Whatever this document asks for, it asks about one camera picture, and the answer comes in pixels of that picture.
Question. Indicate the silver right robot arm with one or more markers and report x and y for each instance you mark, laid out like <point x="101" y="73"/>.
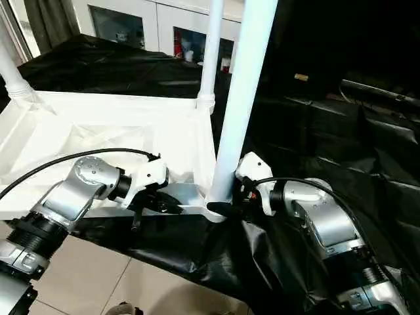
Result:
<point x="328" y="223"/>

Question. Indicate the black low bench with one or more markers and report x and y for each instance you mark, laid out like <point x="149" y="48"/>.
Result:
<point x="384" y="93"/>

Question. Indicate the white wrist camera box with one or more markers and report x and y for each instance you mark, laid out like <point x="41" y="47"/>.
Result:
<point x="256" y="176"/>
<point x="147" y="177"/>

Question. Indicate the white plastic table top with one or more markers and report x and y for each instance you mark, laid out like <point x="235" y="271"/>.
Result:
<point x="98" y="131"/>

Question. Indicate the black plastic mat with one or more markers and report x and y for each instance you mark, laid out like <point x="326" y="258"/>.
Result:
<point x="249" y="262"/>

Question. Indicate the grey curtain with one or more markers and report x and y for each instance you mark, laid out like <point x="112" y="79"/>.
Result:
<point x="52" y="23"/>

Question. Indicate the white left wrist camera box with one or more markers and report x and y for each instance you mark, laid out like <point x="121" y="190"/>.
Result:
<point x="147" y="177"/>

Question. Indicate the small red bottle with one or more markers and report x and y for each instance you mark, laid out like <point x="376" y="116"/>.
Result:
<point x="177" y="42"/>

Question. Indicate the white glass-door cabinet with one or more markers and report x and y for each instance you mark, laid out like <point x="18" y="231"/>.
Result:
<point x="151" y="16"/>

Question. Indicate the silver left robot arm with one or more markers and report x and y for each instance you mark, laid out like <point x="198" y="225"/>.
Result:
<point x="65" y="197"/>

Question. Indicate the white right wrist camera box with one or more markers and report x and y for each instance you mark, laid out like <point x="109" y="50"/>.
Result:
<point x="256" y="176"/>

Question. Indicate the small gold label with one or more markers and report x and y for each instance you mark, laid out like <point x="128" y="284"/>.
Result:
<point x="301" y="77"/>

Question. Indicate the white plastic table leg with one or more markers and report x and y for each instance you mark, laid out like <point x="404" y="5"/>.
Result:
<point x="13" y="75"/>
<point x="211" y="46"/>
<point x="243" y="85"/>

